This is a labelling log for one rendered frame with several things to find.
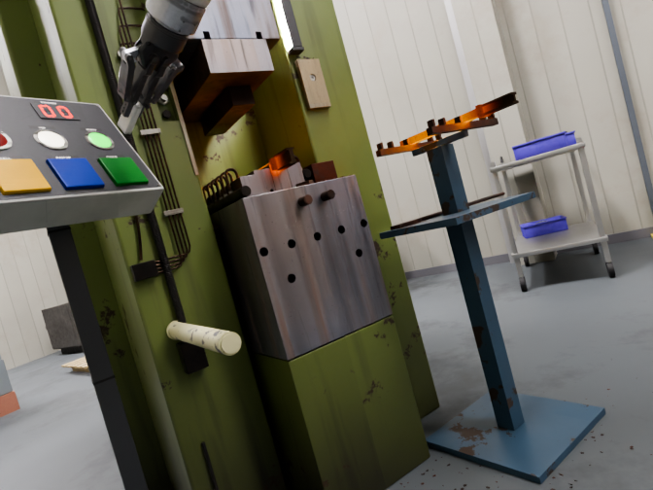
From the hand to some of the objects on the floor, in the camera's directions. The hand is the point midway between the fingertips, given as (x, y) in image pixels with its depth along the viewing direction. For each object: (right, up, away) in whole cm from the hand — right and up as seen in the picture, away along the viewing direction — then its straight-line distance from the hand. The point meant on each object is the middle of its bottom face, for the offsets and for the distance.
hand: (129, 115), depth 88 cm
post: (+8, -112, +8) cm, 112 cm away
